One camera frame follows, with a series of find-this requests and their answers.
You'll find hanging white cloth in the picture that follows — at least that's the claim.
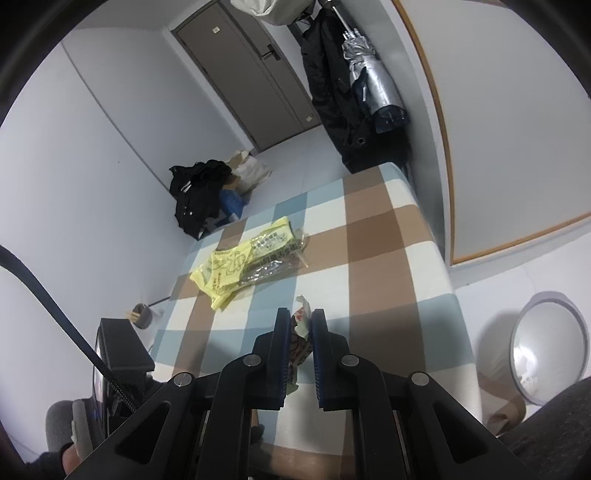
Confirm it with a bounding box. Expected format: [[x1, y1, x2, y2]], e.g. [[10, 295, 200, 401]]
[[230, 0, 319, 27]]

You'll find checked brown blue blanket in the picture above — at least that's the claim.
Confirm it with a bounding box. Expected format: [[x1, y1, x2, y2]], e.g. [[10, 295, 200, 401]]
[[95, 162, 485, 480]]

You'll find white round trash bin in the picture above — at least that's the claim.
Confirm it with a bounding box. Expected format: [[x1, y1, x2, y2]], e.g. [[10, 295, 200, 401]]
[[510, 291, 591, 407]]

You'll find beige paper bag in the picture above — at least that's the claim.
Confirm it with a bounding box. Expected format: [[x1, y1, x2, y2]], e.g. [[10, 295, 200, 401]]
[[226, 150, 273, 195]]

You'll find silver folded umbrella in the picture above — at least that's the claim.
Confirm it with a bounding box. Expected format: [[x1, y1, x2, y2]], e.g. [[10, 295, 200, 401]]
[[342, 27, 411, 134]]

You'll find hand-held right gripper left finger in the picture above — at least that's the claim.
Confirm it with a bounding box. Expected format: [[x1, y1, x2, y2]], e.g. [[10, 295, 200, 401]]
[[88, 307, 296, 480]]

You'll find grey round cup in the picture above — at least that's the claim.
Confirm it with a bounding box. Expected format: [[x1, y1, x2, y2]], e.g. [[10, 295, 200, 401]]
[[124, 302, 156, 330]]

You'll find hanging black jacket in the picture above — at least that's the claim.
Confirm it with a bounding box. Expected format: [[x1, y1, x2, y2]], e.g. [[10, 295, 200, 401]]
[[300, 7, 411, 174]]

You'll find grey brown door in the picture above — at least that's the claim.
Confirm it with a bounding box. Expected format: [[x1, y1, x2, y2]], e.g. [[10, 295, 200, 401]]
[[173, 0, 322, 153]]

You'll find yellow plastic bag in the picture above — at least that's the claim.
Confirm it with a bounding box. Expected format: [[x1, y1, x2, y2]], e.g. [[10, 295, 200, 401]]
[[190, 216, 296, 313]]

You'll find dark grey cloth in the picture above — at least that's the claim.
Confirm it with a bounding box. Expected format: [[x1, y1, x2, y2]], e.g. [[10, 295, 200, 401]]
[[499, 374, 591, 480]]

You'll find wood framed white panel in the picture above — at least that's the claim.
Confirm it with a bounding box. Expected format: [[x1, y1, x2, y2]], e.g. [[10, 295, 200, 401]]
[[392, 0, 591, 267]]

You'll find pile of black clothes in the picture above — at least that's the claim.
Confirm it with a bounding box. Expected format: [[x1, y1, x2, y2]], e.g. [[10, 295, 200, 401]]
[[168, 159, 234, 241]]

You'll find blue plastic bag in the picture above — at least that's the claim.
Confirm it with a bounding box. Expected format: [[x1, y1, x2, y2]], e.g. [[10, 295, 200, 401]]
[[219, 186, 246, 223]]

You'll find black cable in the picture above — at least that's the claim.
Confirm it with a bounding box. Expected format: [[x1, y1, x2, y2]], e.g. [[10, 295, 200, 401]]
[[0, 244, 139, 412]]

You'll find red white snack wrapper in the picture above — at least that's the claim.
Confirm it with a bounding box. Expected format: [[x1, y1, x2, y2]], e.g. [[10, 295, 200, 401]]
[[284, 295, 315, 398]]

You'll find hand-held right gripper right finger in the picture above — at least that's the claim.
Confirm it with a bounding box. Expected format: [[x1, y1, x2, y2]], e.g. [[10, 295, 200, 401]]
[[310, 308, 515, 480]]

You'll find clear packet of bags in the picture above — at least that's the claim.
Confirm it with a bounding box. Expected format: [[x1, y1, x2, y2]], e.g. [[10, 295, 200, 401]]
[[239, 233, 309, 286]]

